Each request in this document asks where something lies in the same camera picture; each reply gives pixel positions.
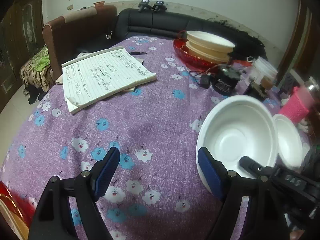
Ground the lined handwritten notebook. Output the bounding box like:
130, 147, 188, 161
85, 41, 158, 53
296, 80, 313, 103
62, 46, 157, 114

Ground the black power adapter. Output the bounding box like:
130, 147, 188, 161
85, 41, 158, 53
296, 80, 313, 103
199, 75, 211, 89

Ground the beige bowl stack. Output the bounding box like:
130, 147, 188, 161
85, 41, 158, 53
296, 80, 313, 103
185, 30, 235, 64
1, 194, 29, 239

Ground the near beige bowl stack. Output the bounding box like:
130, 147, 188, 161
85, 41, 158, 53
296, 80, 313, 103
1, 194, 29, 239

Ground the brown armchair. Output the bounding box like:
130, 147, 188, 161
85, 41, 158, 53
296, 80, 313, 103
42, 5, 117, 80

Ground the black leather sofa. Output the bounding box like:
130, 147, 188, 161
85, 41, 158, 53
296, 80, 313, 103
75, 8, 267, 61

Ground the white plastic jar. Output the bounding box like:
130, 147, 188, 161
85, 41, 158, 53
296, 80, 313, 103
249, 56, 278, 85

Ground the small white foam bowl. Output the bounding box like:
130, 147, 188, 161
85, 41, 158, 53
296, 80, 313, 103
273, 114, 303, 170

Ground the pink knit-sleeved bottle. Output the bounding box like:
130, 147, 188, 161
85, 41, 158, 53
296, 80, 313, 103
279, 76, 319, 124

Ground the dark wooden wardrobe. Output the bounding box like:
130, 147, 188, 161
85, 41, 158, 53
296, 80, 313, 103
1, 0, 44, 109

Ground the black pen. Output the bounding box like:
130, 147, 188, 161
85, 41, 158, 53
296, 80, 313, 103
129, 51, 147, 56

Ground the patterned blanket pile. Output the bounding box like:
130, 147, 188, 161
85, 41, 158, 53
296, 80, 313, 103
20, 46, 54, 92

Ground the red tray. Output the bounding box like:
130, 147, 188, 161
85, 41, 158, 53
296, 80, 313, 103
1, 181, 35, 239
173, 30, 252, 70

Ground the black motor with gear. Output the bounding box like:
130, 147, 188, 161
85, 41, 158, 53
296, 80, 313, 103
213, 65, 240, 96

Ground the far red tray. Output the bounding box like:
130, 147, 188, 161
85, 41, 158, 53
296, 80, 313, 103
173, 30, 252, 70

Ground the purple floral tablecloth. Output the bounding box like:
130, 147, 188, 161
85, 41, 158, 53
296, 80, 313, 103
1, 37, 224, 239

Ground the far beige bowl stack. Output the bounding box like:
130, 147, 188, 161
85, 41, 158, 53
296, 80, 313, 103
185, 30, 235, 64

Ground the large white foam bowl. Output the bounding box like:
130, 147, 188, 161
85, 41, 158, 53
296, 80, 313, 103
196, 95, 278, 178

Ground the near red tray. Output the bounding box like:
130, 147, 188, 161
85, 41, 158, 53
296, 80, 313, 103
1, 181, 35, 239

